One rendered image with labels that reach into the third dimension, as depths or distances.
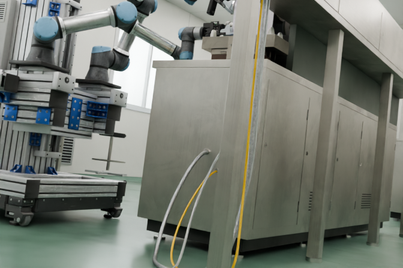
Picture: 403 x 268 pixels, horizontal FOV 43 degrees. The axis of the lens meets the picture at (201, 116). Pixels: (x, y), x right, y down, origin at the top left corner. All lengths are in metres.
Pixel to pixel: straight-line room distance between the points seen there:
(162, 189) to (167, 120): 0.34
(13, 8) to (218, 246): 2.06
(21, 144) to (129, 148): 4.52
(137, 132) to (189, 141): 5.13
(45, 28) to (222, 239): 1.47
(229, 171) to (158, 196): 0.87
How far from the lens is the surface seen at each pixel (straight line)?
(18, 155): 3.06
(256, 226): 2.33
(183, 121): 2.48
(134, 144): 7.54
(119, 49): 3.30
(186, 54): 2.84
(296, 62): 2.60
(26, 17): 3.21
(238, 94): 1.75
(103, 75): 3.19
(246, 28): 1.79
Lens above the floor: 0.42
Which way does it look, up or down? 5 degrees up
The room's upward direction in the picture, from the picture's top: 7 degrees clockwise
